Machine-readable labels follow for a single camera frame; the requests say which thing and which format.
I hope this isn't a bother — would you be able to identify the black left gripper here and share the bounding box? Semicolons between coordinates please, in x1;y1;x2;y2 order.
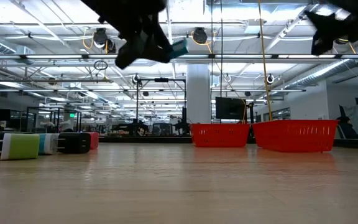
81;0;174;70

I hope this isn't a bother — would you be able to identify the teal wall charger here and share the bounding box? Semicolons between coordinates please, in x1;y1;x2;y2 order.
170;37;190;60

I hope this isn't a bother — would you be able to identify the red wall charger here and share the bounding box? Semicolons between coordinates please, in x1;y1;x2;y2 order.
88;131;100;151

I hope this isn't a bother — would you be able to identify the blue white wall charger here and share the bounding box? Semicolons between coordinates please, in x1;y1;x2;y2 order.
38;133;60;156

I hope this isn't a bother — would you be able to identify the green white wall charger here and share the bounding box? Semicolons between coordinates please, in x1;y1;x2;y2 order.
0;133;40;161

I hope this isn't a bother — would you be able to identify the white building column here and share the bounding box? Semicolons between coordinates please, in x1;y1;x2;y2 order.
186;63;211;124

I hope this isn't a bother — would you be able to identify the black background robot rig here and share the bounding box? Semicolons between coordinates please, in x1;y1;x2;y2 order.
112;119;150;137

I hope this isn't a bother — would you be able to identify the seated person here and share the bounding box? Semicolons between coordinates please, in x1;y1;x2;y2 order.
336;115;358;140

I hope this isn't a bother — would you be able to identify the black monitor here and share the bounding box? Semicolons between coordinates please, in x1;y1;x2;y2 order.
215;96;247;121

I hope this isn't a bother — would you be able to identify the red plastic basket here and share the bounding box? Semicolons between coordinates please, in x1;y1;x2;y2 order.
251;119;340;153
190;123;250;148

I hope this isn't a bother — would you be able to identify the black monitor stand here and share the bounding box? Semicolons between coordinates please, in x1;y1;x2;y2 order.
247;101;255;138

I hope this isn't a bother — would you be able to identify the silver ventilation duct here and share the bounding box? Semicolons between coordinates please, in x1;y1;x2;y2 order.
283;58;354;91

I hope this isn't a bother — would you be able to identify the black cable loop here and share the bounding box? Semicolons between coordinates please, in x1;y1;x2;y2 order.
93;60;109;71

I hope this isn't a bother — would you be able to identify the black background rig frame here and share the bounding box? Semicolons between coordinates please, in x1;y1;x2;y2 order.
134;77;188;136

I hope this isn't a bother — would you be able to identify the yellow hanging cable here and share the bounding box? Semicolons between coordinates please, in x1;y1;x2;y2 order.
257;0;274;121

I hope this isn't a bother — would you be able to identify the black hanging cable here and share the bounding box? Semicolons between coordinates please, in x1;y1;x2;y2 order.
210;0;214;124
219;0;224;124

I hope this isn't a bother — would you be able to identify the black background cage frame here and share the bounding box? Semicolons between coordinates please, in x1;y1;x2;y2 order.
25;106;83;134

